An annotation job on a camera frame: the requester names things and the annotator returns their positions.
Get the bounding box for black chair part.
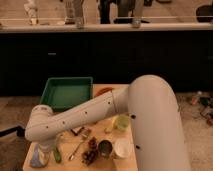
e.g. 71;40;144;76
0;126;25;137

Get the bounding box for green pepper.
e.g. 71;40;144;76
53;147;62;163

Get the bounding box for yellow banana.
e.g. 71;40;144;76
104;116;117;134

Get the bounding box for metal can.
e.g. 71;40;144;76
98;140;113;158

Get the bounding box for green plastic tray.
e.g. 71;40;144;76
40;77;93;112

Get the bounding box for red bowl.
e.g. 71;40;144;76
94;87;114;97

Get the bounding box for white plastic cup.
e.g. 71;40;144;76
114;138;132;159

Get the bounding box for brown chocolate box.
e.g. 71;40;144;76
70;126;85;136

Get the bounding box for green plastic cup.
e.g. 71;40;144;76
115;115;129;131

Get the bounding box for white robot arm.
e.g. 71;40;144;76
25;75;191;171

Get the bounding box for blue grey cloth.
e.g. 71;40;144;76
30;144;49;168

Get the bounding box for dark red grapes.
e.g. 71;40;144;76
82;137;98;165

